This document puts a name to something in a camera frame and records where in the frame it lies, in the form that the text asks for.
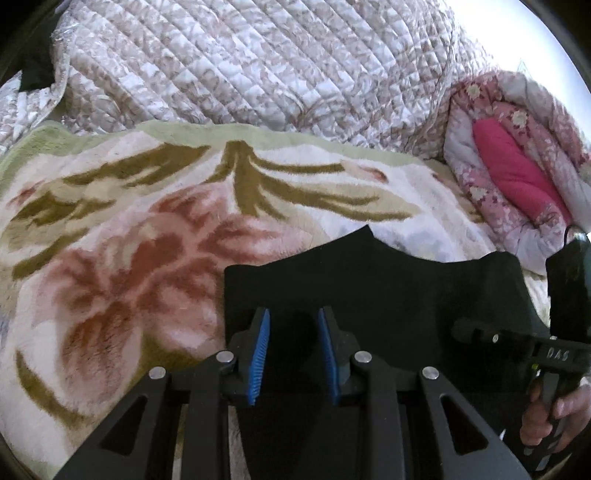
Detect black camera box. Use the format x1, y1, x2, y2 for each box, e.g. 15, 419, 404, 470
546, 224, 590, 344

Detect black pants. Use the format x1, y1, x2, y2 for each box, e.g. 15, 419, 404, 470
224, 228, 548, 479

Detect right hand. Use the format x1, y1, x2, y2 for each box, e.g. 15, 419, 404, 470
520, 382, 591, 452

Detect floral plush blanket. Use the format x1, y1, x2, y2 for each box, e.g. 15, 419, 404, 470
0, 120, 551, 476

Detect quilted beige bedspread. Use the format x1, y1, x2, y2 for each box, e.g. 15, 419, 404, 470
1, 1, 489, 158

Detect pink floral folded quilt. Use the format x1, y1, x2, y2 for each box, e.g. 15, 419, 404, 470
444, 71, 590, 275

